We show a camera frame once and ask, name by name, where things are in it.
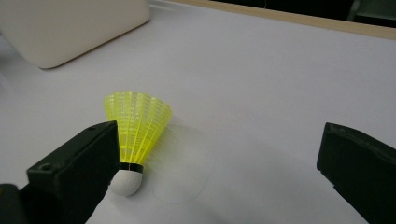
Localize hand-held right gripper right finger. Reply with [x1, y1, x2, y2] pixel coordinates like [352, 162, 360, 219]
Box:
[316, 121, 396, 224]

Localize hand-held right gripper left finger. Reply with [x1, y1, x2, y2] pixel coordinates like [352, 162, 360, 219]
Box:
[18, 120, 121, 224]

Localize yellow plastic shuttlecock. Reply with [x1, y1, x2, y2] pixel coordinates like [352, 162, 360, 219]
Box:
[103, 91, 174, 198]

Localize white plastic storage bin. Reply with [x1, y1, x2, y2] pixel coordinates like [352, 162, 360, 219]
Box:
[0, 0, 151, 70]

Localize white metal stand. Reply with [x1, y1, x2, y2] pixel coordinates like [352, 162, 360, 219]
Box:
[346, 0, 396, 22]

